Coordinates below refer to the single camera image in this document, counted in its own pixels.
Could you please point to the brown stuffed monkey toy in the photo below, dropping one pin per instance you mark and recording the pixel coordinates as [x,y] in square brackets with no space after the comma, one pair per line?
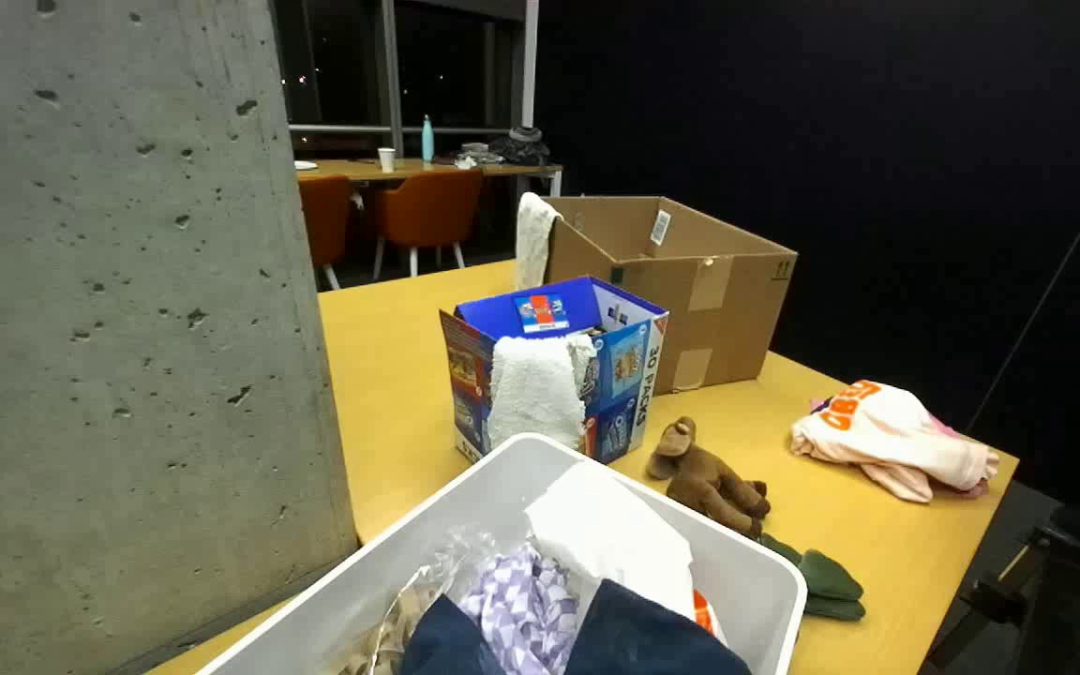
[701,481]

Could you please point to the white shirt with orange print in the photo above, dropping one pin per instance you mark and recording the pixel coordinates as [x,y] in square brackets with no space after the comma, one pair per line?
[895,440]

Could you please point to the white cloth in basket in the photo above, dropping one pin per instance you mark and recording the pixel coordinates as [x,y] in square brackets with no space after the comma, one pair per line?
[600,527]

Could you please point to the white plastic laundry basket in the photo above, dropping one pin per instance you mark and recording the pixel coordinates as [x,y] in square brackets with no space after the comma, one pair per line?
[756,592]

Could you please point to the green stuffed toy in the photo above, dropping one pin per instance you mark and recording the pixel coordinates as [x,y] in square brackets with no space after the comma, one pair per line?
[828,589]

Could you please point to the white towel in blue box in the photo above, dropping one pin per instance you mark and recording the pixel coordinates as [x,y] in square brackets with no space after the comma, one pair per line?
[538,382]

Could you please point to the blue printed cardboard box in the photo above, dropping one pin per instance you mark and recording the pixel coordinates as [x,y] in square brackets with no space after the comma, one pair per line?
[628,339]

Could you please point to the white cloth on brown box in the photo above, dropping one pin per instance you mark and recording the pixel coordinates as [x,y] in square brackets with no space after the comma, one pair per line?
[532,237]

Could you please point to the middle orange chair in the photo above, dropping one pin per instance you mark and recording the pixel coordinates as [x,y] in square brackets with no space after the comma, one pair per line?
[425,211]

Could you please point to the orange chair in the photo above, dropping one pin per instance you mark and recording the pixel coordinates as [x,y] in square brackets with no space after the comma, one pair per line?
[425,211]
[326,211]

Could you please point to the large brown cardboard box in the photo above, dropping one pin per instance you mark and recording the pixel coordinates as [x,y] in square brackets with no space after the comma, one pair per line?
[721,284]

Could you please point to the dark bag on counter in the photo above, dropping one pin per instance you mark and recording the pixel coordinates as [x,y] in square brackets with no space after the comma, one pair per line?
[511,146]

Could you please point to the light blue water bottle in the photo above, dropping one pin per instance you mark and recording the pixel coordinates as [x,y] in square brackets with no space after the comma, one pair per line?
[425,140]

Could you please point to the white paper cup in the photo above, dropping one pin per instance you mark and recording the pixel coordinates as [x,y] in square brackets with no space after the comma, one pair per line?
[388,159]

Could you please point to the left orange chair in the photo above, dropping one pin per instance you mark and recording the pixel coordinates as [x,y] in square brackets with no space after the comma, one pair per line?
[326,211]

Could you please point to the purple checked cloth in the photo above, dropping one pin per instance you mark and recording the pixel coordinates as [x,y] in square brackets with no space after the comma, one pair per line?
[521,610]

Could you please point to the long wooden counter desk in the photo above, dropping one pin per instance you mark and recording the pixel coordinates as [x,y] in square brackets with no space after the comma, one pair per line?
[372,171]

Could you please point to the dark navy garment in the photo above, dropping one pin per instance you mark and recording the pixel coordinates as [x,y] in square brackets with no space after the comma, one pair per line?
[615,636]

